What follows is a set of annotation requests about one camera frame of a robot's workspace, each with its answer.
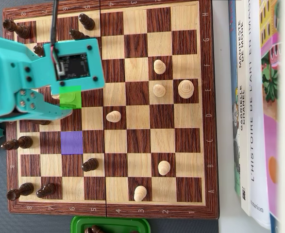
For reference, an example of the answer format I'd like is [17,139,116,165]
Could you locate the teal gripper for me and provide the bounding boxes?
[11,57,73,121]

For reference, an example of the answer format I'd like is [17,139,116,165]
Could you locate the light wooden rook chess piece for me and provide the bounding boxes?
[51,91,76,105]

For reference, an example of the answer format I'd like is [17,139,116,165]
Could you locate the dark brown queen chess piece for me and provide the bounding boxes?
[27,120,52,126]

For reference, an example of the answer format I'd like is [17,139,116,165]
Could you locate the dark brown bishop chess piece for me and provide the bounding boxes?
[0,135,33,150]
[68,29,91,41]

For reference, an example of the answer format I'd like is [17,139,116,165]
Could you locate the light wooden pawn chess piece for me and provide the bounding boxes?
[152,83,167,99]
[153,59,167,75]
[105,110,122,123]
[134,185,148,202]
[157,160,171,176]

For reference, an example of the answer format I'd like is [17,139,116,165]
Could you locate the dark brown rook chess piece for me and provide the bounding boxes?
[6,182,34,201]
[2,19,31,39]

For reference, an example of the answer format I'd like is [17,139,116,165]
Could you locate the light wooden king chess piece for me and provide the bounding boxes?
[178,79,195,100]

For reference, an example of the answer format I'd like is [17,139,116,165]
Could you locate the folding wooden chessboard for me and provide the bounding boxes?
[1,0,220,220]

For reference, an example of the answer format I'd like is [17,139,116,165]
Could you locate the green plastic container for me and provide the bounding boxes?
[70,215,151,233]

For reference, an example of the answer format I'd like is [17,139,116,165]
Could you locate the Gabrielle Chanel fashion book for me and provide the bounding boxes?
[228,0,251,198]

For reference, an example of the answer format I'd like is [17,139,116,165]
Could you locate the white art history book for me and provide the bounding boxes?
[240,0,272,231]

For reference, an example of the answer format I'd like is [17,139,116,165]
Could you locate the pink and yellow book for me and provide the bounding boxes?
[258,0,283,233]

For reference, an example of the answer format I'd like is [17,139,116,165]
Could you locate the black camera circuit board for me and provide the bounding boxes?
[56,52,89,82]

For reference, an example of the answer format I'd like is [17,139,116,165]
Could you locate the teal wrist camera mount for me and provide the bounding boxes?
[50,38,106,91]

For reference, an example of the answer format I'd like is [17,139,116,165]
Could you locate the black camera cable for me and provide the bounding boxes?
[50,0,65,75]

